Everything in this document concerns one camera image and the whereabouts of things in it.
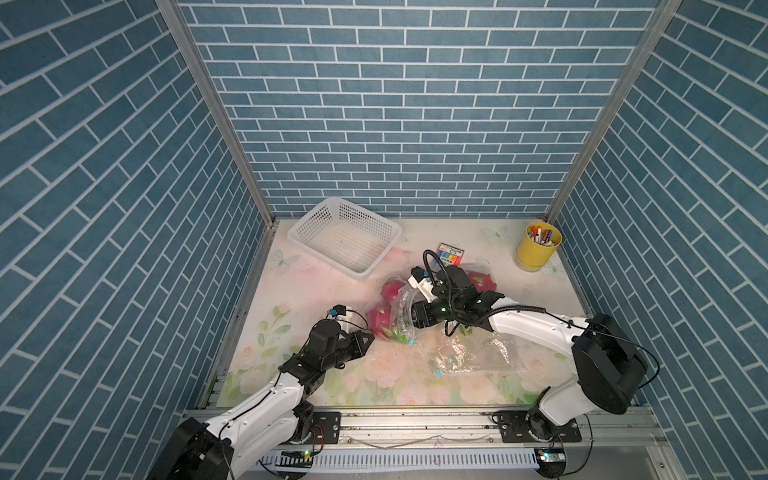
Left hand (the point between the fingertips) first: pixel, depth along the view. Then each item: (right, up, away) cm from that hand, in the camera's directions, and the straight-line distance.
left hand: (381, 340), depth 82 cm
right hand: (+7, +6, -2) cm, 10 cm away
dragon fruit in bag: (+31, +15, +11) cm, 36 cm away
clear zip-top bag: (+6, +5, -5) cm, 10 cm away
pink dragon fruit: (0, +6, -1) cm, 6 cm away
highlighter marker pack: (+24, +23, +26) cm, 42 cm away
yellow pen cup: (+50, +26, +13) cm, 58 cm away
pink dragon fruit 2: (+2, +13, +8) cm, 16 cm away
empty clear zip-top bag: (+24, -4, +2) cm, 24 cm away
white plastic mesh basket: (-15, +30, +33) cm, 47 cm away
